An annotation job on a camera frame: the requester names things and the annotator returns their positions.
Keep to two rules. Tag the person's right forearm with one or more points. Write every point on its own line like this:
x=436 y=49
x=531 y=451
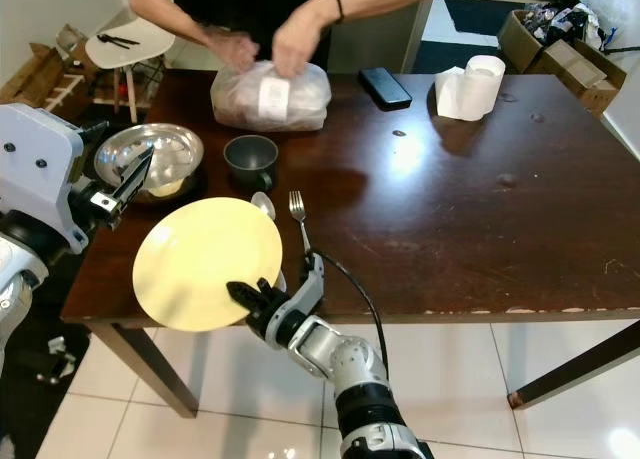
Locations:
x=170 y=14

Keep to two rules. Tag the empty brown cardboard box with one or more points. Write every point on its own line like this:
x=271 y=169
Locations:
x=40 y=74

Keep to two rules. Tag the shiny metal bowl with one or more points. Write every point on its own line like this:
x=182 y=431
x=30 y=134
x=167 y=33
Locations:
x=172 y=154

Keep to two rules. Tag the dark wooden table leg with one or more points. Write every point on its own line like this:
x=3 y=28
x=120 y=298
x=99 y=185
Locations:
x=575 y=364
x=150 y=374

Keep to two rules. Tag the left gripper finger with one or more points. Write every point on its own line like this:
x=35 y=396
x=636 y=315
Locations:
x=130 y=174
x=140 y=179

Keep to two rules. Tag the person's right hand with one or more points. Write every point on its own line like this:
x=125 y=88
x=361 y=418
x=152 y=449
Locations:
x=235 y=51

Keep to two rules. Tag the dark grey cup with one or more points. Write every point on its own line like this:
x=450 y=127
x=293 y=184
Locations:
x=250 y=159

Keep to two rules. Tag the filled brown cardboard box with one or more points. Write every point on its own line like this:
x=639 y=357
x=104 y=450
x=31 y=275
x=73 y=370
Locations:
x=560 y=54

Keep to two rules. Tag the clear plastic bag with label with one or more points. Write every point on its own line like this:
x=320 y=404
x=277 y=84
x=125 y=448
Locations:
x=250 y=99

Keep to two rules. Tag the black utensil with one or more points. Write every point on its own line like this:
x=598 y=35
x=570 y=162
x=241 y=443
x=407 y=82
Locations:
x=120 y=41

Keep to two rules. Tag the black smartphone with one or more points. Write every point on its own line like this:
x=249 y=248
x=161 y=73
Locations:
x=385 y=87

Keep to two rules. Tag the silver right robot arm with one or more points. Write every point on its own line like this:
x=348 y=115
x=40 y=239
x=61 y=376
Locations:
x=345 y=364

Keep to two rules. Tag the person's torso in black shirt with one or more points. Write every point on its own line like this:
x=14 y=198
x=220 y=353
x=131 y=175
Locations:
x=245 y=4

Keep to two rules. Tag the silver metal fork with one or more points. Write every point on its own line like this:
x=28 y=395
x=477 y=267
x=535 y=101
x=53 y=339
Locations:
x=298 y=211

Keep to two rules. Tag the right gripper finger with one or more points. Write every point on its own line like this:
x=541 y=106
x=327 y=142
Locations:
x=246 y=297

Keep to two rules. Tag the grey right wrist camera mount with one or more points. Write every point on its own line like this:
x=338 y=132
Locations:
x=310 y=284

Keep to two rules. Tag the black wristband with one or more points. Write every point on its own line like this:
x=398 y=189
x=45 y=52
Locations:
x=339 y=4

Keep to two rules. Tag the person's left hand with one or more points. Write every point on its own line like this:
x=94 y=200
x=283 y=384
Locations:
x=297 y=39

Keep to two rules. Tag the white chair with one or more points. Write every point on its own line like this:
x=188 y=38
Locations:
x=130 y=47

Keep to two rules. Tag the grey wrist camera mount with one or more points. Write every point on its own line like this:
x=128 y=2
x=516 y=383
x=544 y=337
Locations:
x=40 y=169
x=310 y=284

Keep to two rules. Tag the silver metal spoon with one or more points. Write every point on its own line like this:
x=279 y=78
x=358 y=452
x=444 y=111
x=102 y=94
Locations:
x=263 y=205

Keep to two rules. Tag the yellow plate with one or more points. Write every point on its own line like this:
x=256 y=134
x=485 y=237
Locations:
x=205 y=264

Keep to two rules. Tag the white paper towel roll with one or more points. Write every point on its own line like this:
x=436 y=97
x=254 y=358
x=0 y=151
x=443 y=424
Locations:
x=470 y=87

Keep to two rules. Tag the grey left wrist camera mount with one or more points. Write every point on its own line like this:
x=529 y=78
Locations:
x=40 y=169

